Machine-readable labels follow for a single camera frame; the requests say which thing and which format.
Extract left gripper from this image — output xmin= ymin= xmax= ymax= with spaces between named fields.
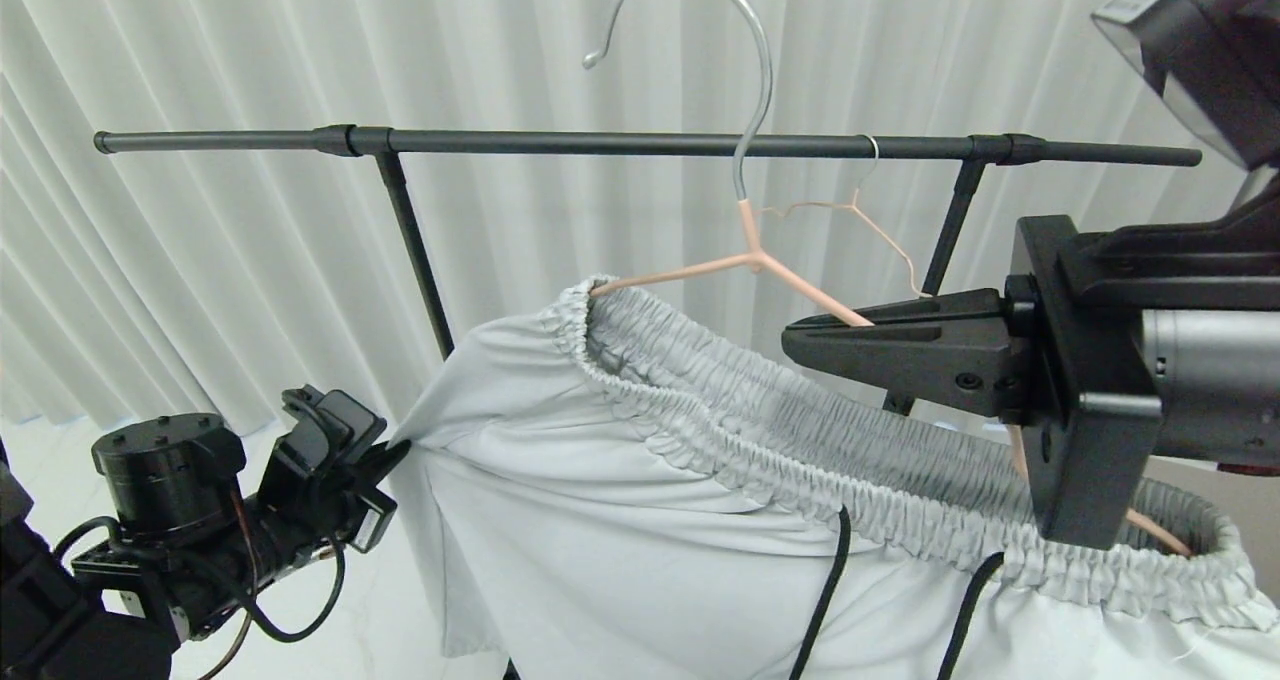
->
xmin=235 ymin=485 xmax=399 ymax=589

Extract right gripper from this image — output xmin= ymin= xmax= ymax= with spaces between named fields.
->
xmin=781 ymin=215 xmax=1280 ymax=551

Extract pink clothes hanger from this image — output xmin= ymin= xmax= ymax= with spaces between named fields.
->
xmin=760 ymin=138 xmax=936 ymax=299
xmin=583 ymin=0 xmax=1193 ymax=558

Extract pale grey shorts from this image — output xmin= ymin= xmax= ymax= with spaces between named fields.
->
xmin=385 ymin=275 xmax=1280 ymax=680

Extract black clothes rack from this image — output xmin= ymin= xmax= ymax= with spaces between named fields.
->
xmin=92 ymin=125 xmax=1204 ymax=416

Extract white curtain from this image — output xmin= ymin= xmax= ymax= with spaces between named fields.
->
xmin=0 ymin=0 xmax=1280 ymax=461

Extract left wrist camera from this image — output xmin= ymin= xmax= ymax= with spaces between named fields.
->
xmin=258 ymin=385 xmax=391 ymax=521

